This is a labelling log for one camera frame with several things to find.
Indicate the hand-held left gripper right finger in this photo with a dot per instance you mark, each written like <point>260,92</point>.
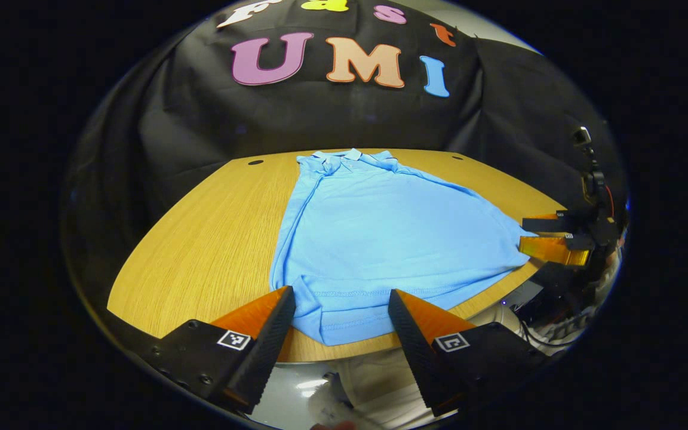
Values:
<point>415,352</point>

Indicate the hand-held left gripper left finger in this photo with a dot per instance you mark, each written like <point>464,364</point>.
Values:
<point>272,346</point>

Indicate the person's light trousers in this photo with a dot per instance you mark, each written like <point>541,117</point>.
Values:
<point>374,376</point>

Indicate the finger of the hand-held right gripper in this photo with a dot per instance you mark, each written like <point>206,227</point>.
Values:
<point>553,249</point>
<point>547,224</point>

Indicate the light blue T-shirt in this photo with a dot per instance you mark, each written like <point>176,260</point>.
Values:
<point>380,239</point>

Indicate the black backdrop cloth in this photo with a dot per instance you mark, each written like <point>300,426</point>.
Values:
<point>171,119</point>

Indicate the black box device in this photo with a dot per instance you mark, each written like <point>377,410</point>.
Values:
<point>553,292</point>

